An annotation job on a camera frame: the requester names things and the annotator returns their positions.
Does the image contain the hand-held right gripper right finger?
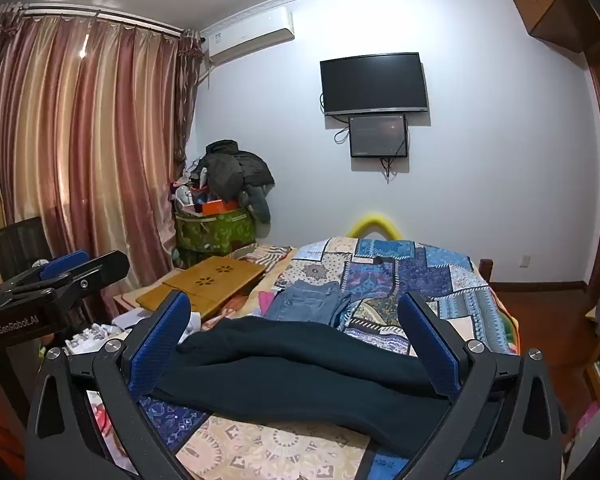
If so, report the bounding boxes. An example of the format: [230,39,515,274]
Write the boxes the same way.
[397,291,571,480]

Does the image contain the orange cloth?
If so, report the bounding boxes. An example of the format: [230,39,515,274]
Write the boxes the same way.
[0,370,28,463]

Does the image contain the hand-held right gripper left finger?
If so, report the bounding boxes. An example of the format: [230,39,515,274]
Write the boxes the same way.
[24,290,216,480]

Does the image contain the wooden overhead cabinet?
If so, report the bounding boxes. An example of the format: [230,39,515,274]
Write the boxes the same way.
[509,0,600,54]

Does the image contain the yellow foam tube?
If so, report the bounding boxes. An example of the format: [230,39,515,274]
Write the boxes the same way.
[345,213,405,243]

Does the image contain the white air conditioner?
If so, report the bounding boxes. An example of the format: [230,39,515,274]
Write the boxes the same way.
[200,10,296,66]

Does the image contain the dark navy pants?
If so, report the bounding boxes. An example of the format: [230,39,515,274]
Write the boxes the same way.
[152,315,476,445]

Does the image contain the wooden lap desk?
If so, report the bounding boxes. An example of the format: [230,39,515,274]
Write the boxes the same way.
[136,256,266,311]

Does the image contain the dark jacket pile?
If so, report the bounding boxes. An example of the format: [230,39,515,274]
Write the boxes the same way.
[197,139,276,197]

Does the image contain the small black wall monitor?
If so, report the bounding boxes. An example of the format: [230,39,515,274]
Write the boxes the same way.
[348,114,409,159]

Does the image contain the grey-teal bundled cloth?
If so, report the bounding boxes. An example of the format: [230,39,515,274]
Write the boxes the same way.
[237,185,272,224]

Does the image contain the orange box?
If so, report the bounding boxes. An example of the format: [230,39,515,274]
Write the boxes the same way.
[200,199,241,216]

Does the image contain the green storage bag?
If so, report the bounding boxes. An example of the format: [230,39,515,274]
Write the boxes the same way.
[174,207,257,254]

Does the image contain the striped pink curtain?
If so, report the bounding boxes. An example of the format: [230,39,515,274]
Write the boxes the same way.
[0,2,204,321]

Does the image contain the blue denim jeans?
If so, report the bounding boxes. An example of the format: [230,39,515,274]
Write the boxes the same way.
[265,280,353,329]

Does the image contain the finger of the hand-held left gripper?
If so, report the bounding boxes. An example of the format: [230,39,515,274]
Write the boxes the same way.
[54,250,130,307]
[0,249,92,295]

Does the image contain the white curtain rail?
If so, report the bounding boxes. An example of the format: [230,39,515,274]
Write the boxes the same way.
[22,2,187,37]

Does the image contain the black wall television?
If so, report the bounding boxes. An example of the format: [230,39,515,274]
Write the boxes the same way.
[320,52,429,117]

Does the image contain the patchwork quilt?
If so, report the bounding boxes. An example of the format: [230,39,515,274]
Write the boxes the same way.
[87,235,523,480]

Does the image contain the striped cloth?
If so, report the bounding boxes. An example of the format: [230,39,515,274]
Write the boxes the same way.
[239,244,294,264]

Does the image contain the black mesh chair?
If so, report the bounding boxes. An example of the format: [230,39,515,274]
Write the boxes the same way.
[0,217,52,286]

